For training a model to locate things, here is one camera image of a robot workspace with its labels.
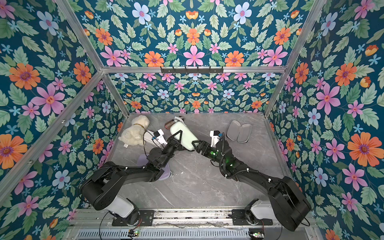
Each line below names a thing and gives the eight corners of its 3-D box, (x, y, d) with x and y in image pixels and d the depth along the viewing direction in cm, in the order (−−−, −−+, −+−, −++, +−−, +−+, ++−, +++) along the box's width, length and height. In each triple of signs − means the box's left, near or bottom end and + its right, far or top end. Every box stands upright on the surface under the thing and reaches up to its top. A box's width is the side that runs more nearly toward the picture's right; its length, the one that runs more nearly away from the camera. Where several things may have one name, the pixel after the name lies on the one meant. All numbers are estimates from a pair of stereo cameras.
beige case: (224, 140, 106) (225, 136, 102) (229, 122, 117) (230, 118, 113) (247, 146, 103) (249, 142, 99) (250, 127, 114) (252, 123, 110)
